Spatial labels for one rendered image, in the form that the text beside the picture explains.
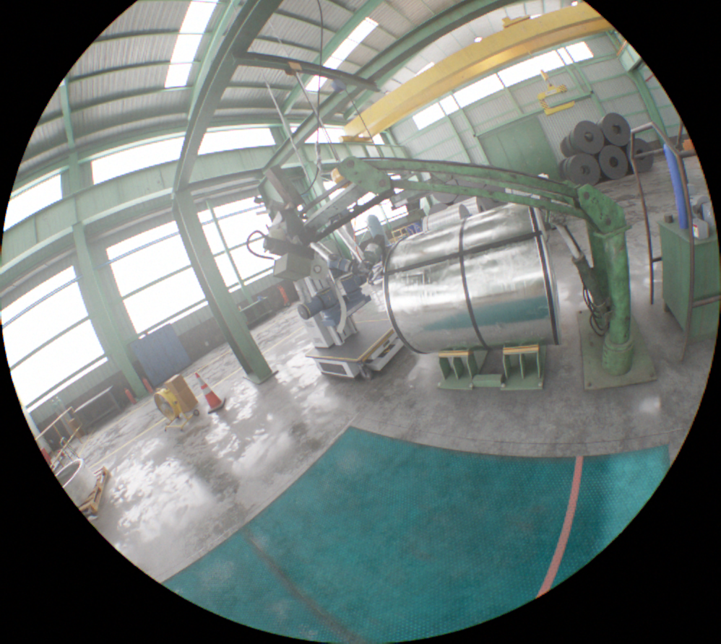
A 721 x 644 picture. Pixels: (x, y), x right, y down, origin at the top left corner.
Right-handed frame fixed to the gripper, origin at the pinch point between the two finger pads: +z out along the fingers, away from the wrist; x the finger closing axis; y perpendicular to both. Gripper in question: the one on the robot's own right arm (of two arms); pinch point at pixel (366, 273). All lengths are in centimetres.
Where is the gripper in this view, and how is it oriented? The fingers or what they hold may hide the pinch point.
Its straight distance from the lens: 225.6
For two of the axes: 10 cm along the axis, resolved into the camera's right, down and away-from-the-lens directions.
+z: 9.1, 3.6, -2.2
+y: -4.2, 7.5, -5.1
